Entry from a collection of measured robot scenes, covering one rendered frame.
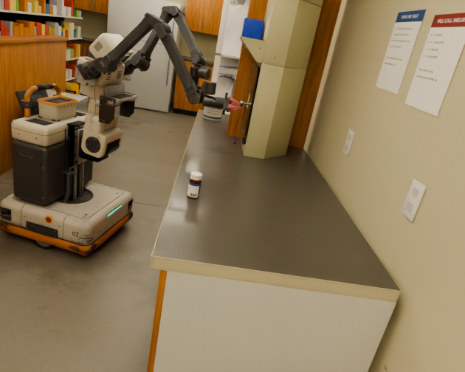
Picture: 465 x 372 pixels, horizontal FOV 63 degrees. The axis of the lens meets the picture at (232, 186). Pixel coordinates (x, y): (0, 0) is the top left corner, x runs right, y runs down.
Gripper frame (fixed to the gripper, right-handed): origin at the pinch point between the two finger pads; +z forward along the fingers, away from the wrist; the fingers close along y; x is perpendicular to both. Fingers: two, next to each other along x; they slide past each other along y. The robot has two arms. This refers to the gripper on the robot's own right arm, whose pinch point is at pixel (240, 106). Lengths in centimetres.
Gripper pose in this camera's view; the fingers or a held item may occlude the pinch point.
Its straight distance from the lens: 203.4
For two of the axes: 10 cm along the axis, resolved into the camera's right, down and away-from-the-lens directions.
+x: -0.8, 1.7, 9.8
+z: 9.9, 1.5, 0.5
